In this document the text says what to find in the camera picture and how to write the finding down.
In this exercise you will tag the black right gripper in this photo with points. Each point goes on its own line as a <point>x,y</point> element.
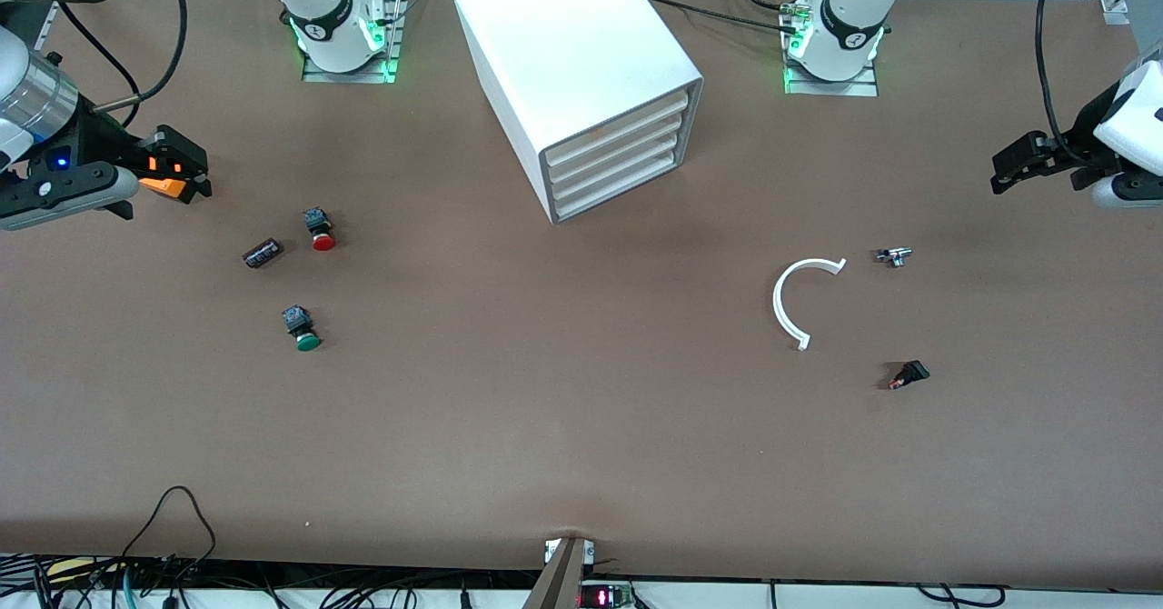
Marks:
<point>102,139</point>

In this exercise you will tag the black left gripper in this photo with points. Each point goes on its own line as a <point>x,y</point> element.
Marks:
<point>1081,133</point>

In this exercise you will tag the red mushroom push button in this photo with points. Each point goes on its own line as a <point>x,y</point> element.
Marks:
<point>322,240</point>

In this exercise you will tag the white plastic drawer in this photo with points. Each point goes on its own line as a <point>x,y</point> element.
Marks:
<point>618,164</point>
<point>618,183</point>
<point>618,128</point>
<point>618,146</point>

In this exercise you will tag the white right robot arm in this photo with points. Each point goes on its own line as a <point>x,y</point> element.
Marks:
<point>323,9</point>

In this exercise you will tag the green mushroom push button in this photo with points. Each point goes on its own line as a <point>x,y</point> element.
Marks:
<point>307,341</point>

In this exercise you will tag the white drawer cabinet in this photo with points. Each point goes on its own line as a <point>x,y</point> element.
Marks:
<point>563,36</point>

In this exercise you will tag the black cylindrical capacitor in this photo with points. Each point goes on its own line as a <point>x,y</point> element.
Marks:
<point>263,253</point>

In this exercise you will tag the small silver metal connector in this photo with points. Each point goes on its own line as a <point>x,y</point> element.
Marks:
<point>894,255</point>

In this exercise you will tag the white curved plastic part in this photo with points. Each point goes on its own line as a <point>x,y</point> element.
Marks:
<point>779,300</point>

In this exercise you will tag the small device with red display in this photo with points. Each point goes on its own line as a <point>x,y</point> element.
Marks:
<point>604,597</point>

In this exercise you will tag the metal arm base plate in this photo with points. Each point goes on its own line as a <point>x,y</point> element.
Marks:
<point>350,75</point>
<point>840,87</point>

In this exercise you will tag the black rocker switch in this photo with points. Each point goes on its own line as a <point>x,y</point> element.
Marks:
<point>911,373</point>

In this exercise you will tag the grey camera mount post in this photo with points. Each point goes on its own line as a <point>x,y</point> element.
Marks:
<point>556,577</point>

